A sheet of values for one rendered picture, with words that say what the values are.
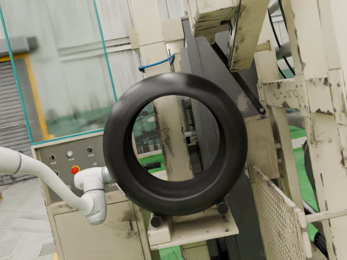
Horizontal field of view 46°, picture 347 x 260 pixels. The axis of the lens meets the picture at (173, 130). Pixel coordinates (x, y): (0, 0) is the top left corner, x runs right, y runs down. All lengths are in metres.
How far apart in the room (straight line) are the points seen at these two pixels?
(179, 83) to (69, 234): 1.31
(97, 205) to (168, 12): 9.45
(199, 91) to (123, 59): 9.26
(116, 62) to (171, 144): 8.87
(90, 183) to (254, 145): 0.83
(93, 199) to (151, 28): 0.87
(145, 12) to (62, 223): 1.31
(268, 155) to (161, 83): 0.67
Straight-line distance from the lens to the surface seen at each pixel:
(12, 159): 1.78
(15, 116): 10.91
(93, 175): 2.09
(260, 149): 1.98
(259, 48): 1.84
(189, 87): 1.60
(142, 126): 10.73
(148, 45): 2.01
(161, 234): 1.72
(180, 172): 2.03
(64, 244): 2.59
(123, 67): 10.80
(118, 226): 2.48
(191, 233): 1.78
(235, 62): 1.82
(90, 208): 2.03
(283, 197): 1.38
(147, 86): 1.61
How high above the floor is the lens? 1.40
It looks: 5 degrees down
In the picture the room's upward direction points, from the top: 12 degrees counter-clockwise
